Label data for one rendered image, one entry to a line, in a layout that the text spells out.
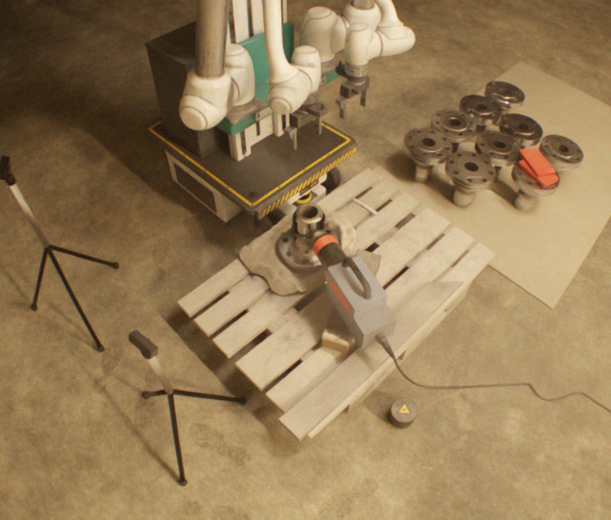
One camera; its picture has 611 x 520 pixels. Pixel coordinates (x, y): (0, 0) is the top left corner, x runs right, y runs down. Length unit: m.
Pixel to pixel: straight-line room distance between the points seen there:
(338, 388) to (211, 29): 1.30
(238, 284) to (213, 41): 1.04
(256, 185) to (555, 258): 1.54
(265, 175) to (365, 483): 1.38
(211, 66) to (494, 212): 1.71
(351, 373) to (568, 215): 1.64
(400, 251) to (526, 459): 1.05
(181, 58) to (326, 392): 1.48
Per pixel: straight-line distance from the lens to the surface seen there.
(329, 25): 2.16
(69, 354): 2.33
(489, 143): 2.79
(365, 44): 1.91
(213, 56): 1.65
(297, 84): 1.60
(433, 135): 2.74
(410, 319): 2.03
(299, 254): 2.14
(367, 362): 1.91
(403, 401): 1.97
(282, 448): 1.94
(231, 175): 2.32
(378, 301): 1.79
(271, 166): 2.35
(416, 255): 2.27
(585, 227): 2.95
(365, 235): 2.29
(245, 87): 1.90
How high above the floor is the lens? 1.86
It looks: 52 degrees down
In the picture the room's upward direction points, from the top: straight up
